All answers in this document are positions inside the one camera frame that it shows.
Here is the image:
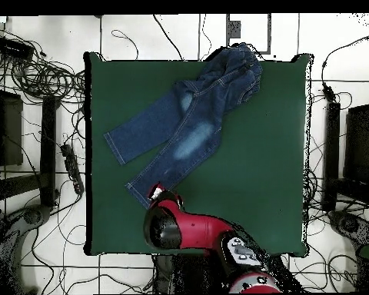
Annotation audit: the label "black frame stand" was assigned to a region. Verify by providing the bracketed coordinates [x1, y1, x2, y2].
[0, 68, 61, 213]

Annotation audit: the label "grey square floor frame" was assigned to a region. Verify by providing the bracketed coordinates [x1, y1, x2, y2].
[225, 13, 272, 56]

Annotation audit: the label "black power strip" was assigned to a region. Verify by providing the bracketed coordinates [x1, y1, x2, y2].
[60, 143, 85, 196]

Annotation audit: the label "black rectangular box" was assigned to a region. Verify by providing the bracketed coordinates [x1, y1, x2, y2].
[0, 36, 35, 61]

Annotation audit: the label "looped thin black cable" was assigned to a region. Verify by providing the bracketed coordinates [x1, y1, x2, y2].
[111, 29, 140, 61]

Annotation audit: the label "long black bar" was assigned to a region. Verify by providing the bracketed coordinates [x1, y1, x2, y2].
[321, 101, 341, 213]

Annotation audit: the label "dark green table cloth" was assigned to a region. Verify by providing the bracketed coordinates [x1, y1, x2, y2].
[84, 51, 314, 257]

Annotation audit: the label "blue denim jeans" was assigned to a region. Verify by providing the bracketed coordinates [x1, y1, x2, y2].
[103, 42, 264, 211]

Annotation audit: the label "black cable with adapter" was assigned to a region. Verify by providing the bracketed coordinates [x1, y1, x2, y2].
[321, 30, 369, 104]

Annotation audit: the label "black cable tangle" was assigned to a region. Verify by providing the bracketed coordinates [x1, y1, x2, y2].
[0, 25, 87, 105]

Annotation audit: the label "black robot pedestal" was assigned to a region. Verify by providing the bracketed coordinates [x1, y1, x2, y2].
[153, 254, 225, 294]

